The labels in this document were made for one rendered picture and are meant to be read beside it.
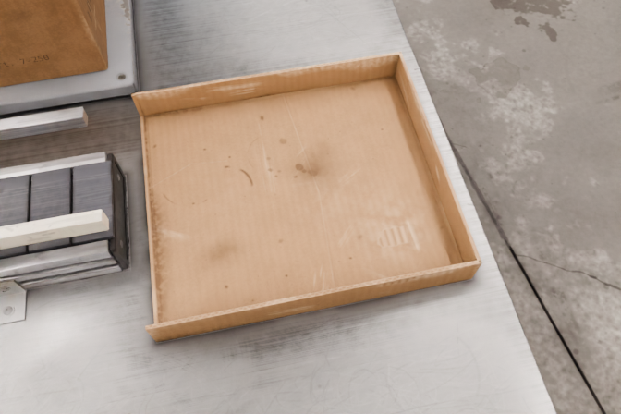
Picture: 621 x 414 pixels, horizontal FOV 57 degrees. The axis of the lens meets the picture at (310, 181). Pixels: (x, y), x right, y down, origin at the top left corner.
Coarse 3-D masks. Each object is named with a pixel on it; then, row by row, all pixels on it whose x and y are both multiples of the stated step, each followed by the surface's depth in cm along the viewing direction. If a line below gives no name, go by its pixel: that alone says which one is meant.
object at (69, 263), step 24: (24, 168) 55; (48, 168) 55; (72, 168) 56; (120, 168) 59; (120, 192) 57; (120, 216) 56; (120, 240) 54; (0, 264) 50; (24, 264) 50; (48, 264) 51; (72, 264) 53; (96, 264) 53; (120, 264) 54
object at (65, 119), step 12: (72, 108) 48; (0, 120) 48; (12, 120) 48; (24, 120) 48; (36, 120) 48; (48, 120) 48; (60, 120) 48; (72, 120) 48; (84, 120) 48; (0, 132) 48; (12, 132) 48; (24, 132) 48; (36, 132) 48; (48, 132) 49
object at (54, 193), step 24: (96, 168) 55; (0, 192) 54; (24, 192) 54; (48, 192) 54; (72, 192) 54; (96, 192) 54; (0, 216) 52; (24, 216) 52; (48, 216) 52; (72, 240) 51; (96, 240) 52
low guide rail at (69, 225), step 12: (60, 216) 49; (72, 216) 48; (84, 216) 48; (96, 216) 48; (0, 228) 48; (12, 228) 48; (24, 228) 48; (36, 228) 48; (48, 228) 48; (60, 228) 48; (72, 228) 48; (84, 228) 49; (96, 228) 49; (108, 228) 50; (0, 240) 48; (12, 240) 48; (24, 240) 49; (36, 240) 49; (48, 240) 49
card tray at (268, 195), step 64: (320, 64) 63; (384, 64) 65; (192, 128) 63; (256, 128) 63; (320, 128) 63; (384, 128) 63; (192, 192) 59; (256, 192) 59; (320, 192) 59; (384, 192) 59; (448, 192) 56; (192, 256) 55; (256, 256) 55; (320, 256) 55; (384, 256) 55; (448, 256) 55; (192, 320) 49; (256, 320) 52
